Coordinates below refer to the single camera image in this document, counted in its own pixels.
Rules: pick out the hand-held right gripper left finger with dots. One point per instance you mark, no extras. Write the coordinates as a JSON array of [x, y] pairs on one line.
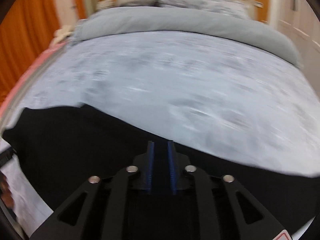
[[150, 166]]

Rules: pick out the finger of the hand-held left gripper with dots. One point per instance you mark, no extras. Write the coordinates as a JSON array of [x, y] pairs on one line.
[[7, 157]]

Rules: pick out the orange curtain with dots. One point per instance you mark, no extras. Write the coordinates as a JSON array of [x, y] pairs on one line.
[[27, 37]]

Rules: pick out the light blue printed bed sheet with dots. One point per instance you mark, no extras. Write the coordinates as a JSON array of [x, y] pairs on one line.
[[175, 85]]

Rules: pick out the pink mattress edge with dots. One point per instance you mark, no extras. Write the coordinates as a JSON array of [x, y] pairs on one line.
[[32, 67]]

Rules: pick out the grey pillows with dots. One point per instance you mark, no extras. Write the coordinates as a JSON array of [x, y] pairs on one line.
[[200, 3]]

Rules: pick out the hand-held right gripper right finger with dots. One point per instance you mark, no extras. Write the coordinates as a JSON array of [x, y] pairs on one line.
[[172, 166]]

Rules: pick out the black pants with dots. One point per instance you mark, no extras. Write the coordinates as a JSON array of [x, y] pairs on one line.
[[75, 140]]

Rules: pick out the white wardrobe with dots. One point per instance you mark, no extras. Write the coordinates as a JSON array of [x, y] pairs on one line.
[[297, 12]]

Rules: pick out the grey duvet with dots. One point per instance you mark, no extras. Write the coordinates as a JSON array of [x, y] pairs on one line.
[[180, 21]]

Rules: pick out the spotted plush toy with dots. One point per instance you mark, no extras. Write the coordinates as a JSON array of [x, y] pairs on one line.
[[107, 2]]

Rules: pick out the beige plush toy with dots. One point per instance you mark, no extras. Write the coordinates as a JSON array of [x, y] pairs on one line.
[[62, 33]]

